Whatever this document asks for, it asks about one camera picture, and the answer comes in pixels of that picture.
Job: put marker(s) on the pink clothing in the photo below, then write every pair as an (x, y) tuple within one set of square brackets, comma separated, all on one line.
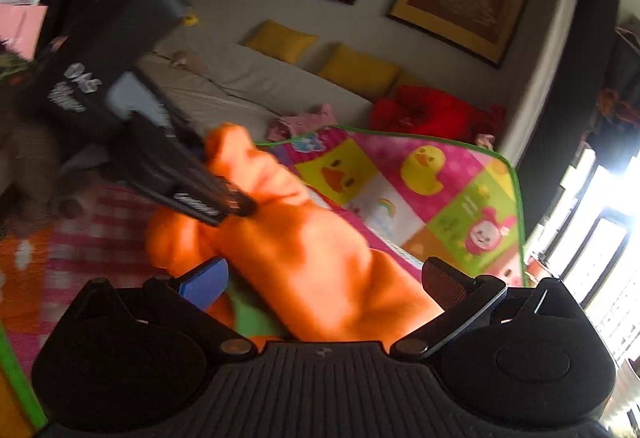
[(300, 123)]

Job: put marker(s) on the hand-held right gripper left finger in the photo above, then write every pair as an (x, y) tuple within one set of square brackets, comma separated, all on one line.
[(205, 284)]

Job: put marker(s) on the yellow cushion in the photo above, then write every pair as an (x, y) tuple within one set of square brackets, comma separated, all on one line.
[(280, 41), (357, 70)]

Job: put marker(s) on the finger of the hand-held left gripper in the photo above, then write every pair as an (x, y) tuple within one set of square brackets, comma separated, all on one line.
[(190, 188), (172, 115)]

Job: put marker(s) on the orange pumpkin costume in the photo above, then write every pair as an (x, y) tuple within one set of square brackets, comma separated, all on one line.
[(310, 258)]

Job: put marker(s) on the beige sofa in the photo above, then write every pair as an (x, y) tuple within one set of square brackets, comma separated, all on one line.
[(240, 83)]

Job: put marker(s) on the colourful printed play mat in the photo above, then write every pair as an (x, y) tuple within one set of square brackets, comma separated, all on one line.
[(380, 188)]

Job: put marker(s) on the colourful plush toy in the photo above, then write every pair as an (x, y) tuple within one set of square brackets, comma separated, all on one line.
[(190, 20)]

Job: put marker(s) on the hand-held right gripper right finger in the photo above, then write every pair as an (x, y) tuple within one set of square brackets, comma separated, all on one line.
[(444, 290)]

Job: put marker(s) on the small pink garment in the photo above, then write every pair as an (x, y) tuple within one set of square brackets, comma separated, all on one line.
[(485, 140)]

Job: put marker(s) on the black framed window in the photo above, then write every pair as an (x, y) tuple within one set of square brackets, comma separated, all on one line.
[(600, 258)]

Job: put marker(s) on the red plush toy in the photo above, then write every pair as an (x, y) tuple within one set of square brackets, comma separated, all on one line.
[(430, 110)]

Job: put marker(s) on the pink box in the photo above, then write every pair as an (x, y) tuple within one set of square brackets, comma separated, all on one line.
[(20, 30)]

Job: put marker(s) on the brown cloth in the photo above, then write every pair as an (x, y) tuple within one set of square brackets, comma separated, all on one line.
[(25, 158)]

